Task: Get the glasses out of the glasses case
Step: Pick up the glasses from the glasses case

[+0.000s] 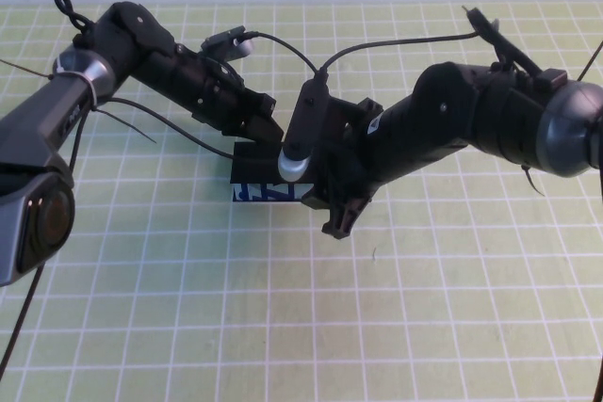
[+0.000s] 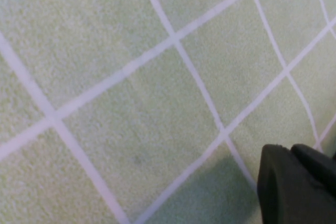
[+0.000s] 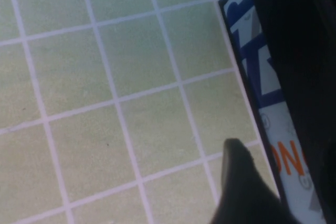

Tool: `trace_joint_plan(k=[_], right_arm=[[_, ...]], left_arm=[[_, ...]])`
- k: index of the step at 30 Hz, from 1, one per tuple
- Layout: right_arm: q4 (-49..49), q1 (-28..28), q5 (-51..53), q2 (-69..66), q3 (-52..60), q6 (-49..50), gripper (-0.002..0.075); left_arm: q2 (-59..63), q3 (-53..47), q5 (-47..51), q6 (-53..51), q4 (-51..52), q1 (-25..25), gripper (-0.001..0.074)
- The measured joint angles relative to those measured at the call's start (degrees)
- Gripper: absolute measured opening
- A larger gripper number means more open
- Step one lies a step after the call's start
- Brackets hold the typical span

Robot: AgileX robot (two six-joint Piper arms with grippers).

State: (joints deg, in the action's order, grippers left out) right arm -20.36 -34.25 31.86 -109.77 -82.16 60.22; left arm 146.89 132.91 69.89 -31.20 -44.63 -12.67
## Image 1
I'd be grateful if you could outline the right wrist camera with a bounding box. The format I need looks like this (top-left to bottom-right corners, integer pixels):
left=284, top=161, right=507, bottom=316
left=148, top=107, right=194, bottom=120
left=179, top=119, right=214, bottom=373
left=277, top=77, right=332, bottom=183

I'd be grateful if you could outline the green grid table mat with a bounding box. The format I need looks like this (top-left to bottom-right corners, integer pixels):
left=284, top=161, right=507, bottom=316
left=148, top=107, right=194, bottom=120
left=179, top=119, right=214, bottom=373
left=0, top=3, right=603, bottom=402

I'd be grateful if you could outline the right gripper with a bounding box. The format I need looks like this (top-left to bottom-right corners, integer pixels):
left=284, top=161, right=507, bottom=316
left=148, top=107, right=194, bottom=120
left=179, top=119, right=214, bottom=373
left=300, top=89, right=426, bottom=240

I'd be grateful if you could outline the black printed glasses case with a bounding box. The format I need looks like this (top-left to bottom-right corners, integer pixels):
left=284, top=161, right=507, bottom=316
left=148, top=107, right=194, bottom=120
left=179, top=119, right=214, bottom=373
left=229, top=140, right=315, bottom=206

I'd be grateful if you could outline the black cable tie tail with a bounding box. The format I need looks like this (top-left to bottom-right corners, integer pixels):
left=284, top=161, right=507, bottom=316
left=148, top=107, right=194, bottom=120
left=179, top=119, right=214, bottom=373
left=95, top=106, right=159, bottom=145
left=519, top=163, right=547, bottom=199
left=578, top=38, right=603, bottom=82

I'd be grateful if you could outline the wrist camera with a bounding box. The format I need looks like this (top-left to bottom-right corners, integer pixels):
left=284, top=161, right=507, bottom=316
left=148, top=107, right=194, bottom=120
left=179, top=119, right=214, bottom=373
left=277, top=77, right=332, bottom=183
left=201, top=26, right=256, bottom=63

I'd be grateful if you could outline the left camera black cable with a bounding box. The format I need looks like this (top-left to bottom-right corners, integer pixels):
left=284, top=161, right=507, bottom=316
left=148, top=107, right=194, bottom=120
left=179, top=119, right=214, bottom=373
left=0, top=30, right=325, bottom=375

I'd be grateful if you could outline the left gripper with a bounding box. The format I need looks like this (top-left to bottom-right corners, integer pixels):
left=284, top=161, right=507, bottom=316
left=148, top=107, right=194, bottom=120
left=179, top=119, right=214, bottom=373
left=173, top=46, right=286, bottom=146

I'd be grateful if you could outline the black looped cable tie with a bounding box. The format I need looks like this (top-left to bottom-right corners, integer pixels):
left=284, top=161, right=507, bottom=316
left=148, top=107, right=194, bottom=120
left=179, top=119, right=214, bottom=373
left=52, top=0, right=98, bottom=34

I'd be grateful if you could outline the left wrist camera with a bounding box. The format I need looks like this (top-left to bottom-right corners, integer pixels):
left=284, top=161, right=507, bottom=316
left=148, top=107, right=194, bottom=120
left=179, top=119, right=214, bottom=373
left=201, top=26, right=256, bottom=63

